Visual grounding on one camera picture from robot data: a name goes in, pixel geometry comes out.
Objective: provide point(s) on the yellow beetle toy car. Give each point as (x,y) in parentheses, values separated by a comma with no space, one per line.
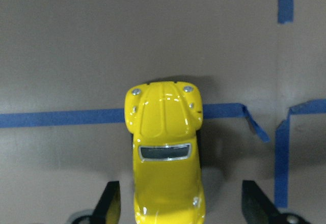
(164,119)

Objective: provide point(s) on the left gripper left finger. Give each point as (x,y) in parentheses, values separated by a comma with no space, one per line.
(108,208)

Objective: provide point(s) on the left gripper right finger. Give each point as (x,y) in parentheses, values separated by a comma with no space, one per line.
(256,206)

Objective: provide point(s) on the brown paper table cover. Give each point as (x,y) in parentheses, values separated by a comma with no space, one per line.
(86,54)

